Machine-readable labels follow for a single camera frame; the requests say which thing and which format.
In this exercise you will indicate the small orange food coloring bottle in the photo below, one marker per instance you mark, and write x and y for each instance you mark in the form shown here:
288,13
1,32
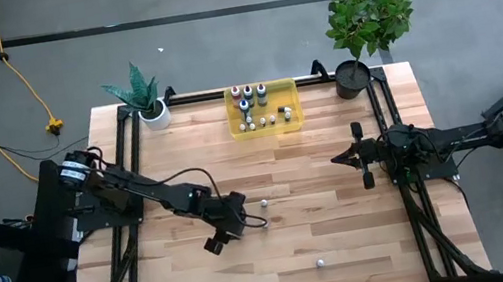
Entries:
252,127

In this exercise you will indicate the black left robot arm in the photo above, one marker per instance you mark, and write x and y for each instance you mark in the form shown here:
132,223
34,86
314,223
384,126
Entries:
158,193

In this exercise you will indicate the large red-capped food coloring bottle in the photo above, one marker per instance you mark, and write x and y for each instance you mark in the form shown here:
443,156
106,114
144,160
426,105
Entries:
236,94

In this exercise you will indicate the small red food coloring bottle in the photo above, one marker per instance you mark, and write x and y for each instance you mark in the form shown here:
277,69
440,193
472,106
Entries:
262,121

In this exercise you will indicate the yellow translucent plastic bin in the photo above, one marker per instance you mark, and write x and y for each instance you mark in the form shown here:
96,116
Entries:
284,92

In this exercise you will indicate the small white bottle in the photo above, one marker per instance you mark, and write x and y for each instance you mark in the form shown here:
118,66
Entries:
264,203

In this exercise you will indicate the large blue-capped food coloring bottle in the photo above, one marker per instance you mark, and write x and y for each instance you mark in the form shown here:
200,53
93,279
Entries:
244,106

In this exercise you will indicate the black aluminium table frame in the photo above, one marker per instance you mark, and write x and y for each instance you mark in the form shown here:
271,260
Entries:
196,98

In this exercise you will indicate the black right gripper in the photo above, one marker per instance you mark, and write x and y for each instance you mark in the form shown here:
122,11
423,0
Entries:
382,153

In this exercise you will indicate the small teal food coloring bottle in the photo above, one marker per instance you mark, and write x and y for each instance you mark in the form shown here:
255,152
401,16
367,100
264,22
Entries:
287,116

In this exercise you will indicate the large dark-capped food coloring bottle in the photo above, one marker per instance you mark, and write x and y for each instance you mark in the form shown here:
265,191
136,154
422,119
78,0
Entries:
262,95

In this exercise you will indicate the black arm base stand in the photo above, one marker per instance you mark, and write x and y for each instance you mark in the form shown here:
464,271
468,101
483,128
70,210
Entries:
51,233

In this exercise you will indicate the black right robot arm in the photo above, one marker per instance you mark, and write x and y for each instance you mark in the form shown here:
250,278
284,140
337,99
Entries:
463,135

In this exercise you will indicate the black round plant pot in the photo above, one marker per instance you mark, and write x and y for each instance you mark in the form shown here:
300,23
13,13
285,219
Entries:
352,79

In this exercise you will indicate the leafy green potted tree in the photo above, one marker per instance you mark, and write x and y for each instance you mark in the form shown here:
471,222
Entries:
367,11

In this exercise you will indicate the white round plant pot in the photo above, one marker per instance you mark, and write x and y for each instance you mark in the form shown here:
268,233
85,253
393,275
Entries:
159,120

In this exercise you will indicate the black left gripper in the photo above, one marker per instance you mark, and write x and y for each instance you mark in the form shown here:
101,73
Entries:
227,216

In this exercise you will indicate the small black food coloring bottle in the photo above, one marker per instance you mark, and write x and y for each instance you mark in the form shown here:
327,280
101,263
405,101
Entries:
248,119
272,118
242,127
284,109

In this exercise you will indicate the green snake plant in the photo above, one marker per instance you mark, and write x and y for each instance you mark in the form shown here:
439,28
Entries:
139,90

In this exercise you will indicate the small purple food coloring bottle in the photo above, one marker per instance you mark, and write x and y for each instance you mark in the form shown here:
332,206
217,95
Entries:
320,263

